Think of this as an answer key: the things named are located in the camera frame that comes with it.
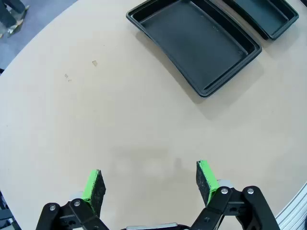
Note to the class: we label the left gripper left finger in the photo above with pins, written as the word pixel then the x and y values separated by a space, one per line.
pixel 94 189

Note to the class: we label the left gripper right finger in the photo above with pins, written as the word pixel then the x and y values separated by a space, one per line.
pixel 206 177

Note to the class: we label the black plastic ESD tray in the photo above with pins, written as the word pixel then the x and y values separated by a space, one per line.
pixel 261 14
pixel 192 43

